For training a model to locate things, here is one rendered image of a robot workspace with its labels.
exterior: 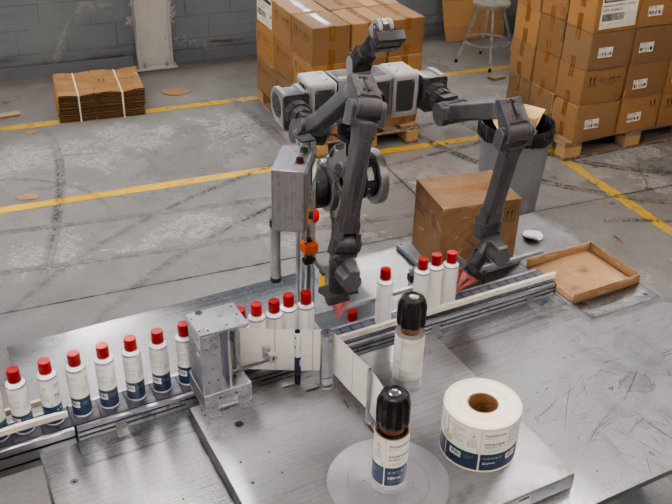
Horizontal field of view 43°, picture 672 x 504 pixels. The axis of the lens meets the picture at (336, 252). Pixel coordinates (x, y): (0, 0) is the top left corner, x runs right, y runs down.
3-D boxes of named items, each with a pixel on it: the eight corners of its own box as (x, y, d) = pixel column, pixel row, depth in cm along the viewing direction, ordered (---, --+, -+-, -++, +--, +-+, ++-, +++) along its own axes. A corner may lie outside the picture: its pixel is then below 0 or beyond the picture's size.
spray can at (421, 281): (416, 318, 275) (420, 264, 265) (407, 310, 279) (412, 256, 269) (429, 314, 278) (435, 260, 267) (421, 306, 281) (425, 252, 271)
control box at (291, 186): (271, 230, 240) (270, 169, 231) (282, 203, 255) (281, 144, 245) (307, 233, 239) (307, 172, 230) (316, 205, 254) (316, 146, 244)
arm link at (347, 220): (380, 100, 235) (345, 96, 230) (390, 104, 230) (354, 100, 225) (355, 249, 246) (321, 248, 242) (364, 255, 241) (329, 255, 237)
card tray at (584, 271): (573, 304, 293) (575, 294, 291) (526, 268, 313) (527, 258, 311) (638, 283, 305) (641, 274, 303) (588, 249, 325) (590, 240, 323)
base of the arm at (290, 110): (307, 126, 279) (307, 91, 273) (316, 135, 272) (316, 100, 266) (282, 129, 276) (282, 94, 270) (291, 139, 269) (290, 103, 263)
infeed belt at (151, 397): (76, 436, 232) (74, 425, 229) (69, 417, 238) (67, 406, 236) (552, 290, 298) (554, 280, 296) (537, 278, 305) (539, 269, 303)
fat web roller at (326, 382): (322, 391, 243) (323, 338, 234) (315, 382, 247) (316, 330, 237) (336, 387, 245) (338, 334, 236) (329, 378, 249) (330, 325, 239)
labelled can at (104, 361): (103, 412, 234) (94, 353, 223) (98, 401, 238) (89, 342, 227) (122, 407, 236) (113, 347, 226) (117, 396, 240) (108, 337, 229)
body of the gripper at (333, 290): (358, 295, 249) (359, 274, 245) (327, 304, 245) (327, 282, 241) (348, 284, 254) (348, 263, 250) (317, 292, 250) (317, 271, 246)
